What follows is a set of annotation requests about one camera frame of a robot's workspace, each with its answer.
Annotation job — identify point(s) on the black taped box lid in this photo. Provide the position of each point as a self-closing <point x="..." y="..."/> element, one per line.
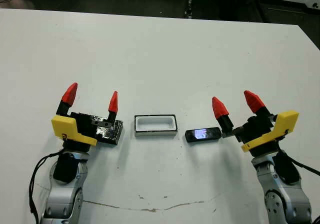
<point x="111" y="136"/>

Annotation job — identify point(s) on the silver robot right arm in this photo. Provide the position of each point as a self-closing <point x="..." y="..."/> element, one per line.
<point x="282" y="199"/>

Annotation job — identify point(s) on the black slim camera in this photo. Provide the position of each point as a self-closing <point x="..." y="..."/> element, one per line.
<point x="202" y="134"/>

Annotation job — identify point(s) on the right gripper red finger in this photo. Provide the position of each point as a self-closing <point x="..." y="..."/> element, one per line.
<point x="220" y="109"/>
<point x="255" y="104"/>

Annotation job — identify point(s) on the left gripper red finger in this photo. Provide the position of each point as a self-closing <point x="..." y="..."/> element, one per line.
<point x="113" y="105"/>
<point x="69" y="96"/>

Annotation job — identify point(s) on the left gripper body, yellow mount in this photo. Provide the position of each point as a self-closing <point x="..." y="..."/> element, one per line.
<point x="75" y="129"/>

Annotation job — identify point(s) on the right gripper body, yellow mount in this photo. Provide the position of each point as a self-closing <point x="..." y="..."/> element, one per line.
<point x="282" y="129"/>

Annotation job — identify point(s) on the camera box with white inlay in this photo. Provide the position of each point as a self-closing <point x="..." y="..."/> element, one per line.
<point x="156" y="133"/>

